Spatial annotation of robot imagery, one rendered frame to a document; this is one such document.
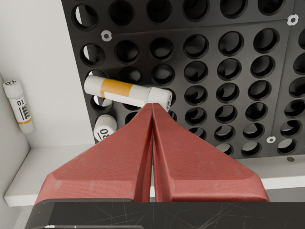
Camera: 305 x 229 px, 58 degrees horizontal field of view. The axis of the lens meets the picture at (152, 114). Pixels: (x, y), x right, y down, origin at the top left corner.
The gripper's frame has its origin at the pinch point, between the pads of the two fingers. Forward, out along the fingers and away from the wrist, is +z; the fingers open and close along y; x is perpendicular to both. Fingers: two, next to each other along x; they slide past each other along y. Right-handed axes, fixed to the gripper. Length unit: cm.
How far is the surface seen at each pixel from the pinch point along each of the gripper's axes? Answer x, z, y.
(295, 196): 27.3, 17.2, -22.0
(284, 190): 29.6, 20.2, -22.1
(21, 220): 134, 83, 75
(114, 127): 2.2, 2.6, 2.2
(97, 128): 2.0, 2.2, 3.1
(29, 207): 123, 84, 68
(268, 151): 4.8, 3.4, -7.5
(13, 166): 9.0, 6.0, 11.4
